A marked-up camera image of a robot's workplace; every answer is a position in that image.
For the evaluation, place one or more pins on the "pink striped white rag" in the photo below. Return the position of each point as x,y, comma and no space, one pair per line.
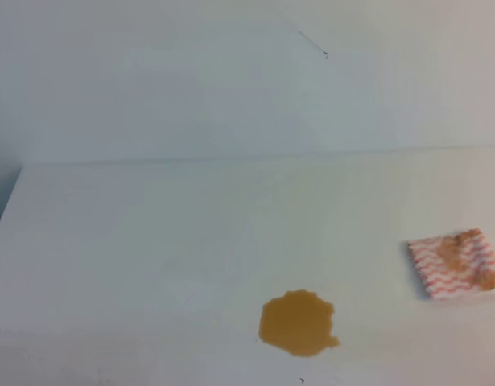
456,265

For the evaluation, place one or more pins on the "brown coffee stain puddle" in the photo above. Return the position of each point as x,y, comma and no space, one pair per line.
300,323

